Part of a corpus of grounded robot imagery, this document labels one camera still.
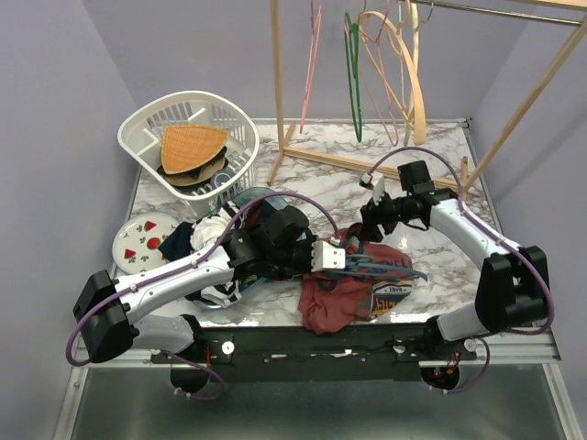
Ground light wooden hanger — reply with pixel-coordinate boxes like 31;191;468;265
366;12;427;146

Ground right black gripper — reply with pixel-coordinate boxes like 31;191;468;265
358;185;415;243

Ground black white striped garment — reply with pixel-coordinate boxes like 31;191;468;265
185;201;242;308

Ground green plastic hanger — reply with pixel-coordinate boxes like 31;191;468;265
344;11;362;142

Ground watermelon pattern plate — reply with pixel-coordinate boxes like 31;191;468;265
112;212;179;274

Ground red tank top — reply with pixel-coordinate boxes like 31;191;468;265
298;223;415;335

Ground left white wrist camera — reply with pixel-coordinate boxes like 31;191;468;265
311;240;346;272

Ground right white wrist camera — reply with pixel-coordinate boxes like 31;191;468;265
360;171;387;205

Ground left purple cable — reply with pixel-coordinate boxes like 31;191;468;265
66;191;343;402

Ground blue plastic hanger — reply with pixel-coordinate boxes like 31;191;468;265
318;251;428;281

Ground cream plastic hanger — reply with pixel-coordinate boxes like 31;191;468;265
400;1;420;147

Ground wooden clothes rack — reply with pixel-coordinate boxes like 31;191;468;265
266;0;587;193

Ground dark navy maroon garment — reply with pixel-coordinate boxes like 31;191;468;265
158;196;308;283

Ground orange woven fan mat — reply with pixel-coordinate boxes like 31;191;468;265
161;125;229;175

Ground white plastic laundry basket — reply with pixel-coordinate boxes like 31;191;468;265
117;91;260;216

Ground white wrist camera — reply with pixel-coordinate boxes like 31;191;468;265
360;171;387;205
311;240;346;272

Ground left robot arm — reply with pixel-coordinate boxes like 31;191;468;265
66;206;316;367

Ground purple cable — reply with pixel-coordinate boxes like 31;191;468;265
364;146;556;395
66;191;343;402

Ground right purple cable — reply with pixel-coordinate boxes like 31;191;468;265
364;146;556;395

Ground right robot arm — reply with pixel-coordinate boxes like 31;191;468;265
360;160;554;359

